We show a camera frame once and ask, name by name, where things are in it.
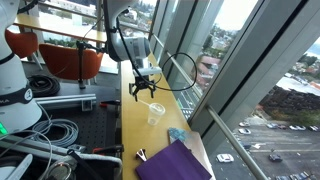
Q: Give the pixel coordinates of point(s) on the round metal disc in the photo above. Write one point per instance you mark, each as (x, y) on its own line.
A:
(58, 171)

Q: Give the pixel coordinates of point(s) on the black camera stand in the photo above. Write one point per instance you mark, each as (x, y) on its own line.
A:
(81, 66)

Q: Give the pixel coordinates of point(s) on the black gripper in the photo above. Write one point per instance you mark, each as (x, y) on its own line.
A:
(143, 84)

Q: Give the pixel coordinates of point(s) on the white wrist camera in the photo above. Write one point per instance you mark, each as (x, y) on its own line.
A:
(148, 71)

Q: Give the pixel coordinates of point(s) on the long grey metal bar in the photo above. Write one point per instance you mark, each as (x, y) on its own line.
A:
(33, 146)

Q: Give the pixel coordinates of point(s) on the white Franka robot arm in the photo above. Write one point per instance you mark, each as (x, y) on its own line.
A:
(128, 50)

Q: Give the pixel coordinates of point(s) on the grey metal handrail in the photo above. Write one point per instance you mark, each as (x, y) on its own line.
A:
(233, 143)
(186, 77)

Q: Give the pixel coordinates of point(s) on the clear plastic straw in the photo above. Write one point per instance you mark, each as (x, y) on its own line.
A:
(144, 103)

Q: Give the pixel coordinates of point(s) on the purple cloth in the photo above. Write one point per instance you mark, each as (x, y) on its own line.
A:
(173, 165)

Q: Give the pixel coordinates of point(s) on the black perforated breadboard table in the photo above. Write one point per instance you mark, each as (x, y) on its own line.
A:
(96, 126)

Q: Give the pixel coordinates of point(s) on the clear plastic cup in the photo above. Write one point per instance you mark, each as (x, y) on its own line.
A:
(154, 118)

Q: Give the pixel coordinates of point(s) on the metal binder clip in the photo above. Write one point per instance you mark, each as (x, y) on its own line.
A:
(141, 155)

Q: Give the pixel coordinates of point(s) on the printed paper magazine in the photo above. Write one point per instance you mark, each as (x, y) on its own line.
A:
(178, 135)

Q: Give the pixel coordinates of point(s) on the aluminium extrusion bar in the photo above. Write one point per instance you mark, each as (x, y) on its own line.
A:
(63, 100)

